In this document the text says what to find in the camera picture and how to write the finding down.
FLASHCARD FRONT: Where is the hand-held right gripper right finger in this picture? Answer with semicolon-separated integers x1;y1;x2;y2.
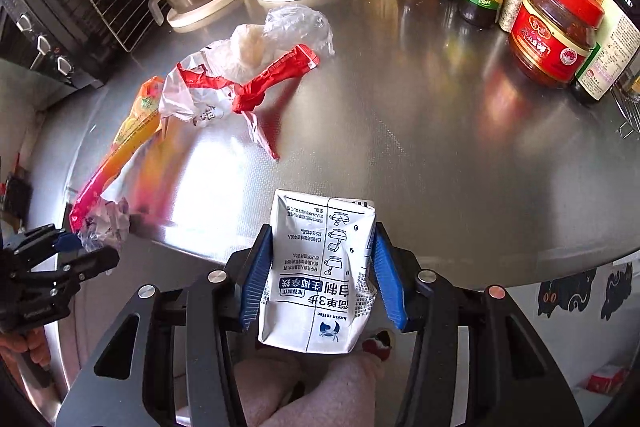
372;221;586;427

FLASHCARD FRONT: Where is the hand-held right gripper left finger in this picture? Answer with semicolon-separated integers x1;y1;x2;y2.
55;224;276;427

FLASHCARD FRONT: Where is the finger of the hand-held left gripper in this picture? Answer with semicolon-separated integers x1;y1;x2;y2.
5;223;81;259
52;245;121;283

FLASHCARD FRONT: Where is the pink yellow snack wrapper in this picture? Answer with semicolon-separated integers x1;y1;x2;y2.
69;76;168;255

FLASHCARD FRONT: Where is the white red plastic wrapper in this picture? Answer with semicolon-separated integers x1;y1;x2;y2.
160;49;282;162

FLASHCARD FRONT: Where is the clear plastic bag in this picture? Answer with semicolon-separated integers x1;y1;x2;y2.
262;5;336;58

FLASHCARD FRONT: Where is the person's left hand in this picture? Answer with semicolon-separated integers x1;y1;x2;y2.
0;329;51;367

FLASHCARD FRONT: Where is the red white slipper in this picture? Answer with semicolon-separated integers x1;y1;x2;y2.
361;328;396;363

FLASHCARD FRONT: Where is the person's grey trouser leg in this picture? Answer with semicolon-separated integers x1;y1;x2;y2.
232;349;386;427

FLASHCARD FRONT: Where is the black cat sticker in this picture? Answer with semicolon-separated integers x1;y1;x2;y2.
537;268;598;319
600;262;634;321

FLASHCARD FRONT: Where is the black toaster oven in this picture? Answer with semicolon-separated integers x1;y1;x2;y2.
0;0;166;90

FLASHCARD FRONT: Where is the red white box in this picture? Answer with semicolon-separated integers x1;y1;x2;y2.
585;364;629;396

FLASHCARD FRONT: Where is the red-lid chili sauce jar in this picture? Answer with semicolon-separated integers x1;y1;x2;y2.
509;0;605;88

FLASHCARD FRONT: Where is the dark soy sauce bottle red cap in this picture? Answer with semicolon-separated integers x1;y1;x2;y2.
570;0;640;106

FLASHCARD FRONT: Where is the small wire rack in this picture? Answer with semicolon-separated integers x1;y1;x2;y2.
612;77;640;140

